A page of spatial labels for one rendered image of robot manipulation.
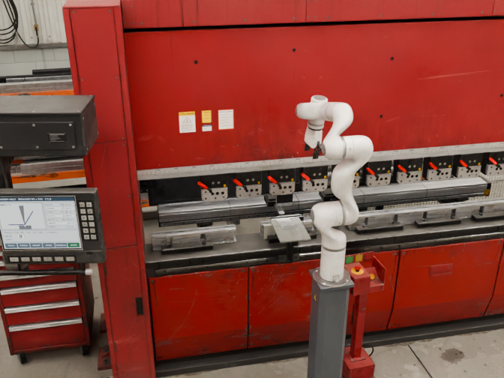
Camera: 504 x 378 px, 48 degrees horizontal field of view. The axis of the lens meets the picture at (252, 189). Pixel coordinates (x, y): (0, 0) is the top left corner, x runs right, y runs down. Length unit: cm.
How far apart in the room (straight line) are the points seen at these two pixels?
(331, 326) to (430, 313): 125
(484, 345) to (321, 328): 161
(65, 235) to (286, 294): 153
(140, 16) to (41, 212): 105
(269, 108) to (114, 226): 105
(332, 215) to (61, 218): 122
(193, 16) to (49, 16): 448
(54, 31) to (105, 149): 451
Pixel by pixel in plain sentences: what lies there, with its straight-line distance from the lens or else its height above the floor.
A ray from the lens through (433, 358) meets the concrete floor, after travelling 415.
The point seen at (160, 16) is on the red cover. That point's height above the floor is 221.
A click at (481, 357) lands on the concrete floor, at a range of 426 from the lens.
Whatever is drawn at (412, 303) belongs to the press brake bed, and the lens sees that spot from 401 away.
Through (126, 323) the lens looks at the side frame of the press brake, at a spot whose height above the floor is 54.
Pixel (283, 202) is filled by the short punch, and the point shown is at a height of 111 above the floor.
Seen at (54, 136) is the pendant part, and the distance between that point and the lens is 249.
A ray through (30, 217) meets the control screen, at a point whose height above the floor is 148.
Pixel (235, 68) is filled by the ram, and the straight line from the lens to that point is 306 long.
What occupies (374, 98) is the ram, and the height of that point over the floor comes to 173.
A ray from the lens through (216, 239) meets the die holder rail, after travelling 345.
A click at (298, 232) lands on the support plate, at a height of 100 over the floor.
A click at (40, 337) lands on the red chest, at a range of 400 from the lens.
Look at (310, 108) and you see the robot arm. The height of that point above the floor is 182.
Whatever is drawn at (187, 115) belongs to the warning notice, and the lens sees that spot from 310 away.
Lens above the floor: 266
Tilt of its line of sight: 26 degrees down
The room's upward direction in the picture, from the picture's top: straight up
